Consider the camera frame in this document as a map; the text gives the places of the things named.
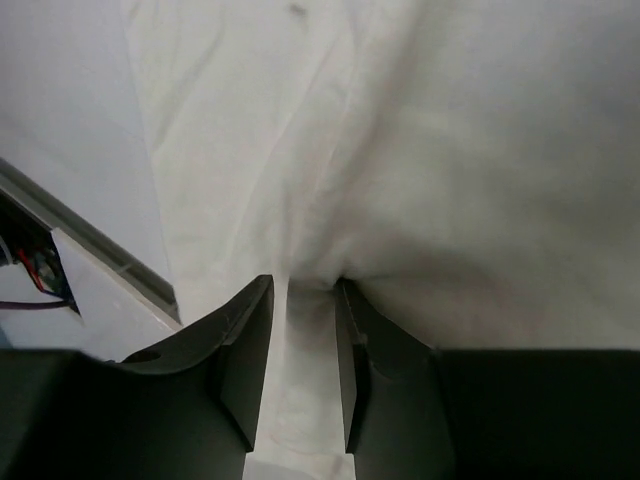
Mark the aluminium table rail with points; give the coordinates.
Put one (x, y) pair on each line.
(51, 214)

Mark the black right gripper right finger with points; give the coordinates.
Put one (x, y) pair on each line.
(395, 425)

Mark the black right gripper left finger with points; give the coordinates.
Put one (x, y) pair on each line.
(186, 407)

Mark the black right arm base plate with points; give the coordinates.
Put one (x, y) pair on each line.
(27, 241)

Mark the white t shirt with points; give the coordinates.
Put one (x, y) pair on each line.
(472, 165)

